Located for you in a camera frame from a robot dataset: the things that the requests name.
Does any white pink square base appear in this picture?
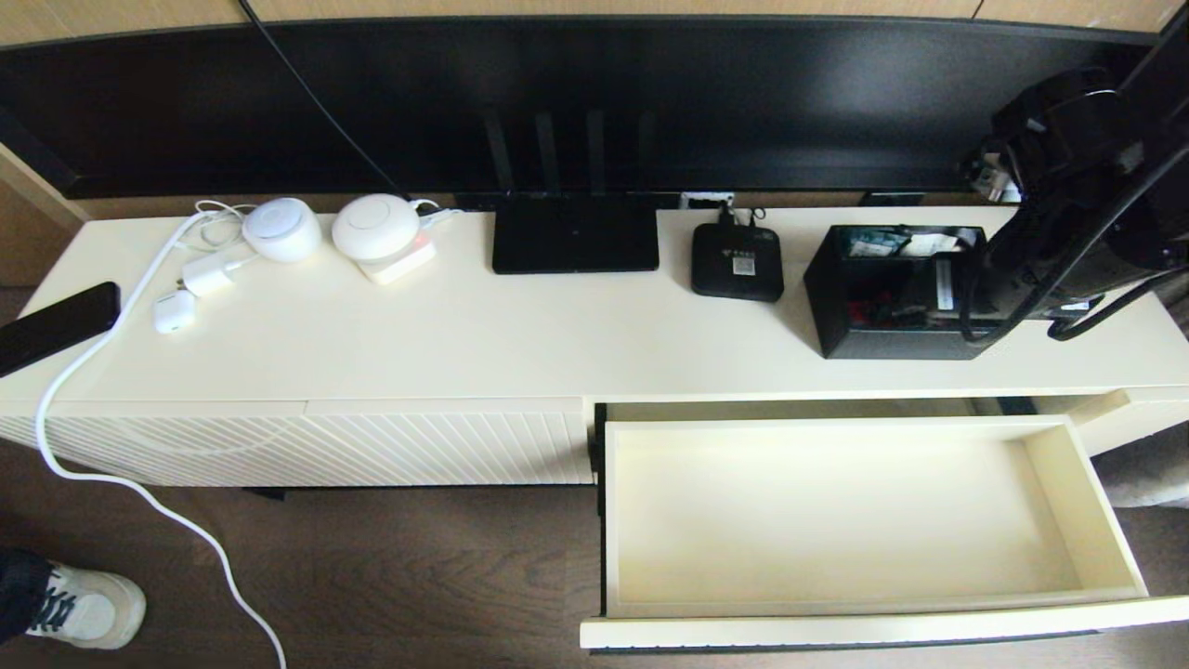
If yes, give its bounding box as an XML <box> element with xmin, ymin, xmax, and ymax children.
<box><xmin>356</xmin><ymin>232</ymin><xmax>438</xmax><ymax>286</ymax></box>

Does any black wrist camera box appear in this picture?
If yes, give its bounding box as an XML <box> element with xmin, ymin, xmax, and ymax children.
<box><xmin>931</xmin><ymin>252</ymin><xmax>977</xmax><ymax>318</ymax></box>

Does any white dome device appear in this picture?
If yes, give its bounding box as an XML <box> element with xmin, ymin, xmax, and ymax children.
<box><xmin>331</xmin><ymin>192</ymin><xmax>423</xmax><ymax>262</ymax></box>

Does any black organizer box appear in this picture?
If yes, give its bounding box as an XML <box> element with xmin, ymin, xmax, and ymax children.
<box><xmin>803</xmin><ymin>223</ymin><xmax>1010</xmax><ymax>361</ymax></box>

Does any white sneaker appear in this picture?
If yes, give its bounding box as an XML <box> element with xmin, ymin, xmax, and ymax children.
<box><xmin>25</xmin><ymin>561</ymin><xmax>149</xmax><ymax>650</ymax></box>

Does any black set-top box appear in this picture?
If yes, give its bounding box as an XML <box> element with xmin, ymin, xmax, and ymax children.
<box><xmin>690</xmin><ymin>221</ymin><xmax>787</xmax><ymax>304</ymax></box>

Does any teal printed packet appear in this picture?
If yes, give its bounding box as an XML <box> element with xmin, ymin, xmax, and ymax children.
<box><xmin>842</xmin><ymin>229</ymin><xmax>908</xmax><ymax>259</ymax></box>

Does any thick white power cable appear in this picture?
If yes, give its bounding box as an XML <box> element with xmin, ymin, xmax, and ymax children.
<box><xmin>34</xmin><ymin>206</ymin><xmax>290</xmax><ymax>669</ymax></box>

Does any black side shelf unit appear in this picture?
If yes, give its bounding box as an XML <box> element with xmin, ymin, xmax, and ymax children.
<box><xmin>1138</xmin><ymin>5</ymin><xmax>1189</xmax><ymax>103</ymax></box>

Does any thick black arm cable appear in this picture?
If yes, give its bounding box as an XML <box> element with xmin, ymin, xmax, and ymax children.
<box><xmin>960</xmin><ymin>121</ymin><xmax>1189</xmax><ymax>350</ymax></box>

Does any white round speaker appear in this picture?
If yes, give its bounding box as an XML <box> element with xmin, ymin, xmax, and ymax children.
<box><xmin>242</xmin><ymin>197</ymin><xmax>324</xmax><ymax>264</ymax></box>

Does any long black cable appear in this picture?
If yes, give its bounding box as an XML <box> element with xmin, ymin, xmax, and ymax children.
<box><xmin>236</xmin><ymin>0</ymin><xmax>415</xmax><ymax>202</ymax></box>

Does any black smartphone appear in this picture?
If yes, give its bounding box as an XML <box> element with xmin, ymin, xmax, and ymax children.
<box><xmin>0</xmin><ymin>281</ymin><xmax>123</xmax><ymax>378</ymax></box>

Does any cream ribbed drawer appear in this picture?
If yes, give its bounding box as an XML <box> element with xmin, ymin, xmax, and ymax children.
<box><xmin>580</xmin><ymin>400</ymin><xmax>1189</xmax><ymax>651</ymax></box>

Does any white paper packet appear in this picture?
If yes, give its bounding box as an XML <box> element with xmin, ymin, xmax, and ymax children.
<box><xmin>901</xmin><ymin>231</ymin><xmax>969</xmax><ymax>258</ymax></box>

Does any red green small packet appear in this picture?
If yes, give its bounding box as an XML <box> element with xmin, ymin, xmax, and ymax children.
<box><xmin>848</xmin><ymin>278</ymin><xmax>899</xmax><ymax>329</ymax></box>

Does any dark cabinet handle bar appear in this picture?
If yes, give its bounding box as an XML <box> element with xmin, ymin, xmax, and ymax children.
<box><xmin>590</xmin><ymin>633</ymin><xmax>1099</xmax><ymax>655</ymax></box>

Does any cream tv cabinet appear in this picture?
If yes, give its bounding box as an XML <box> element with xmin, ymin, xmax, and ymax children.
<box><xmin>0</xmin><ymin>206</ymin><xmax>1189</xmax><ymax>491</ymax></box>

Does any white charger plug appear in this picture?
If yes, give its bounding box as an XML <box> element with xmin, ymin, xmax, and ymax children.
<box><xmin>181</xmin><ymin>256</ymin><xmax>247</xmax><ymax>299</ymax></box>

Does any thin white cable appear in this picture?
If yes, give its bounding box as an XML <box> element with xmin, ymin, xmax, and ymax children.
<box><xmin>172</xmin><ymin>198</ymin><xmax>260</xmax><ymax>280</ymax></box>

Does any black router with antennas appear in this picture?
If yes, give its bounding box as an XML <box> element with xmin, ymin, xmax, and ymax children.
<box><xmin>481</xmin><ymin>109</ymin><xmax>662</xmax><ymax>276</ymax></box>

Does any black television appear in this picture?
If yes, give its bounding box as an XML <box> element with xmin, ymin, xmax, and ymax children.
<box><xmin>0</xmin><ymin>14</ymin><xmax>1157</xmax><ymax>202</ymax></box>

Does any dark trouser leg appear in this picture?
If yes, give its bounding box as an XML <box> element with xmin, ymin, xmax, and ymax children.
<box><xmin>0</xmin><ymin>547</ymin><xmax>53</xmax><ymax>645</ymax></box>

